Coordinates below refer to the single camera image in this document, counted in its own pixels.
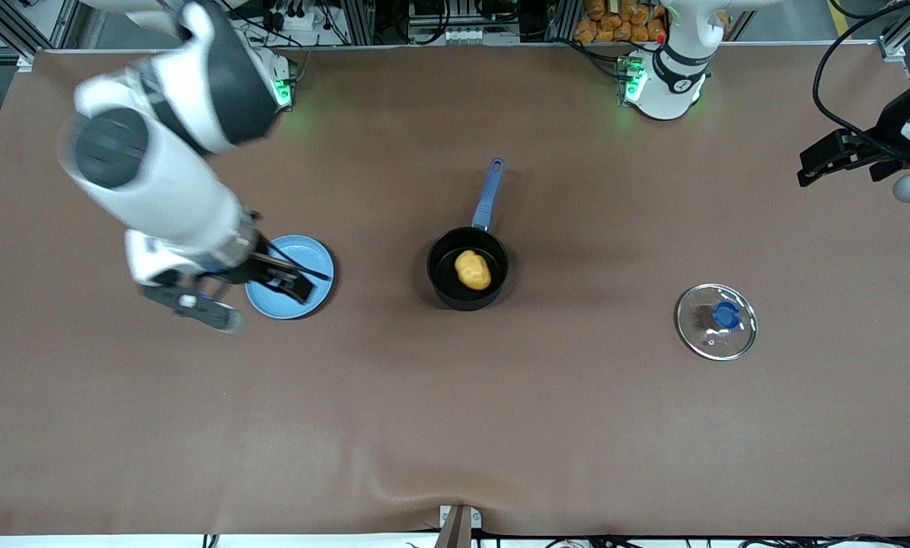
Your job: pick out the grey metal mount bracket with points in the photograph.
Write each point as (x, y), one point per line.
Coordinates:
(458, 525)

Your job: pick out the blue round plate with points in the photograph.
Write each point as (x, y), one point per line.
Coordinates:
(302, 247)

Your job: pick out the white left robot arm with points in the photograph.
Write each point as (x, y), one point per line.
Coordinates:
(672, 84)

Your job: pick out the white power strip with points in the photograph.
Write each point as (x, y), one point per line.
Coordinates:
(302, 19)

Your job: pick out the brown table mat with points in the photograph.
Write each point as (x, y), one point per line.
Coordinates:
(576, 418)

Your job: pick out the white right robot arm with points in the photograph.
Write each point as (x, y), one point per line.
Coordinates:
(158, 183)

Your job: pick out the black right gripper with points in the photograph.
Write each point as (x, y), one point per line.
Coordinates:
(258, 268)

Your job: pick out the glass lid with blue knob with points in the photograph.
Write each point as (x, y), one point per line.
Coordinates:
(725, 314)

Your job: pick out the bag of orange items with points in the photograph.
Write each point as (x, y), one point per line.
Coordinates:
(614, 23)

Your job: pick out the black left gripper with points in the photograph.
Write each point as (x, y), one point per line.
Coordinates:
(889, 125)

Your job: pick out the yellow potato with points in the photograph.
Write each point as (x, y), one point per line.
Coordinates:
(473, 270)

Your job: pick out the white connector strip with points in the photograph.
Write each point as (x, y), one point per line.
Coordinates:
(454, 35)

